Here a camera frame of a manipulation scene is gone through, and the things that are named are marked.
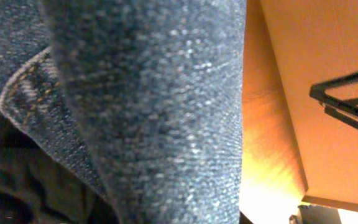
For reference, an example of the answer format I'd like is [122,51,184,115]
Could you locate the dark blue jeans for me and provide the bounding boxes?
[0,0,247,223]

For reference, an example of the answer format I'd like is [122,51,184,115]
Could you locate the black garment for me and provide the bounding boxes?
[0,113,119,224]

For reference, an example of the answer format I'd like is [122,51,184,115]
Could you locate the black metal frame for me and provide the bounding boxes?
[309,72,358,130]

